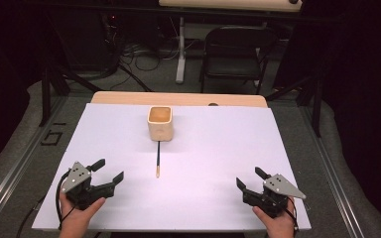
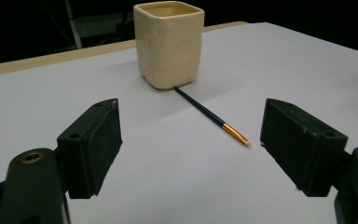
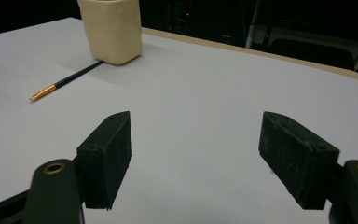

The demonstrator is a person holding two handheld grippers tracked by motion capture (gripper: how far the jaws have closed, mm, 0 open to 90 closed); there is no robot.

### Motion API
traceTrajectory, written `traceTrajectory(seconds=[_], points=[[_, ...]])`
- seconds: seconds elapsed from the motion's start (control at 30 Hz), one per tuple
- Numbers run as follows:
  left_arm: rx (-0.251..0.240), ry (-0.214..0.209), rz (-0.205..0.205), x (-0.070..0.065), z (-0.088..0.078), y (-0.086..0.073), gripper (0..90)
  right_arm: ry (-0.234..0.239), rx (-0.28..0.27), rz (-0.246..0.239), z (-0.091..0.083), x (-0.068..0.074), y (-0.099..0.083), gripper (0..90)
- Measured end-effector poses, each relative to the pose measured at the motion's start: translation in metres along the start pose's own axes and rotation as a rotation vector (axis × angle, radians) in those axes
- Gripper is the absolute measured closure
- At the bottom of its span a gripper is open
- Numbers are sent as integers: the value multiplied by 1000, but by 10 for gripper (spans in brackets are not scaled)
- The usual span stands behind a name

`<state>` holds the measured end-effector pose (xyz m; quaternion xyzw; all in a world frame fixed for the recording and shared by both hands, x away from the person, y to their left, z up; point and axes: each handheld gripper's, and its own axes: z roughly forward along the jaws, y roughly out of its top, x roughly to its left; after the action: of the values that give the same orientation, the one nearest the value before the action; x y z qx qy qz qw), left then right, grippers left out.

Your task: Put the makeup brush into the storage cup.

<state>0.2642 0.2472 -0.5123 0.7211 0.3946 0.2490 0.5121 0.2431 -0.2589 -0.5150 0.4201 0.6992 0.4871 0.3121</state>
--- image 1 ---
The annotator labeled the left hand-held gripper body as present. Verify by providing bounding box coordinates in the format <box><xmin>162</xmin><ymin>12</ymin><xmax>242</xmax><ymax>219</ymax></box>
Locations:
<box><xmin>61</xmin><ymin>161</ymin><xmax>117</xmax><ymax>211</ymax></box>

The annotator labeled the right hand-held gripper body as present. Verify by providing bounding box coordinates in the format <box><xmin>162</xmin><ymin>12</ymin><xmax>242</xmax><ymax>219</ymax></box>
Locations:
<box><xmin>242</xmin><ymin>173</ymin><xmax>308</xmax><ymax>219</ymax></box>

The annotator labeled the black pen with tan tip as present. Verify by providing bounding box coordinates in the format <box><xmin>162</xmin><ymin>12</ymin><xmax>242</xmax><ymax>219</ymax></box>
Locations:
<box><xmin>155</xmin><ymin>141</ymin><xmax>162</xmax><ymax>179</ymax></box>

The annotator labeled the square wooden pen holder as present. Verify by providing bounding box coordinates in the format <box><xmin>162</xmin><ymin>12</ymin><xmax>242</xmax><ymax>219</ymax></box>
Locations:
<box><xmin>146</xmin><ymin>105</ymin><xmax>175</xmax><ymax>143</ymax></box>

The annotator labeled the person's right hand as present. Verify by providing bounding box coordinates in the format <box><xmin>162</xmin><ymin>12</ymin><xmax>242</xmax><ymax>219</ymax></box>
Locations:
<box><xmin>251</xmin><ymin>196</ymin><xmax>297</xmax><ymax>233</ymax></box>

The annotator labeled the person's left hand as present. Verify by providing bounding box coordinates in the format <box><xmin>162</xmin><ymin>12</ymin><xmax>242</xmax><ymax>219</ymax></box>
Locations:
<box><xmin>59</xmin><ymin>191</ymin><xmax>107</xmax><ymax>232</ymax></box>

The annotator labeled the white board sheet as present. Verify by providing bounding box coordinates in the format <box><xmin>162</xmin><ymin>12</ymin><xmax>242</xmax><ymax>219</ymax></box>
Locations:
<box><xmin>32</xmin><ymin>102</ymin><xmax>313</xmax><ymax>232</ymax></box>

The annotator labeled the black metal stand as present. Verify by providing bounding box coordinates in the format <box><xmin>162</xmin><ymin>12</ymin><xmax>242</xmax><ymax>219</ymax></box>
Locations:
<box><xmin>265</xmin><ymin>72</ymin><xmax>323</xmax><ymax>139</ymax></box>
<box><xmin>39</xmin><ymin>58</ymin><xmax>104</xmax><ymax>128</ymax></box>

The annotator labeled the light wooden table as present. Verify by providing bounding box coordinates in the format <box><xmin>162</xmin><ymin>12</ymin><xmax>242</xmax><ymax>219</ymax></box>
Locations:
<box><xmin>90</xmin><ymin>91</ymin><xmax>269</xmax><ymax>109</ymax></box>

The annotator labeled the black folding chair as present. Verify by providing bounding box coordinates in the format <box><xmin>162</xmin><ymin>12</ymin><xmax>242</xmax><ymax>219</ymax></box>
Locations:
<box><xmin>198</xmin><ymin>25</ymin><xmax>280</xmax><ymax>96</ymax></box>

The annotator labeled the white desk leg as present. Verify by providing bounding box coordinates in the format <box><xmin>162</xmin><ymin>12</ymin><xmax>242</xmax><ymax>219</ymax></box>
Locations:
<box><xmin>175</xmin><ymin>16</ymin><xmax>188</xmax><ymax>84</ymax></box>

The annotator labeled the beige background desk top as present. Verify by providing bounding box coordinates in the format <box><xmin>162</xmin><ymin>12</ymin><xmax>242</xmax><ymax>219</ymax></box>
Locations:
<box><xmin>158</xmin><ymin>0</ymin><xmax>304</xmax><ymax>14</ymax></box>

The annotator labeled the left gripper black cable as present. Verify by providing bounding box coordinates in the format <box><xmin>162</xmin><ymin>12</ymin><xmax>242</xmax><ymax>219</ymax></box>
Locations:
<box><xmin>55</xmin><ymin>170</ymin><xmax>77</xmax><ymax>231</ymax></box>

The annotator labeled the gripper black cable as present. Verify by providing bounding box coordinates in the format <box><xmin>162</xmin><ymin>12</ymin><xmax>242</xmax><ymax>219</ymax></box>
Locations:
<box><xmin>55</xmin><ymin>170</ymin><xmax>77</xmax><ymax>231</ymax></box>
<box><xmin>285</xmin><ymin>197</ymin><xmax>301</xmax><ymax>233</ymax></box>

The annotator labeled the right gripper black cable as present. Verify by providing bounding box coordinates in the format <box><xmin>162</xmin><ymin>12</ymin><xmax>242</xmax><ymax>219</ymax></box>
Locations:
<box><xmin>285</xmin><ymin>197</ymin><xmax>301</xmax><ymax>233</ymax></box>

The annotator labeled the black floor cable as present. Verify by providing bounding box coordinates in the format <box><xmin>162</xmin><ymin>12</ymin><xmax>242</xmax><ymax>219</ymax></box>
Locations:
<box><xmin>15</xmin><ymin>193</ymin><xmax>48</xmax><ymax>238</ymax></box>

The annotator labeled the aluminium floor rail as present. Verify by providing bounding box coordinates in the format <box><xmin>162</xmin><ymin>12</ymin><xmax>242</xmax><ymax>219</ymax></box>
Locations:
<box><xmin>299</xmin><ymin>104</ymin><xmax>367</xmax><ymax>238</ymax></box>
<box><xmin>0</xmin><ymin>95</ymin><xmax>67</xmax><ymax>234</ymax></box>

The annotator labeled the bundle of floor cables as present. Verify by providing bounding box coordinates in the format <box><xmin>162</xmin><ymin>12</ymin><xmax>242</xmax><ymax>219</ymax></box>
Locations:
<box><xmin>101</xmin><ymin>13</ymin><xmax>181</xmax><ymax>93</ymax></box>

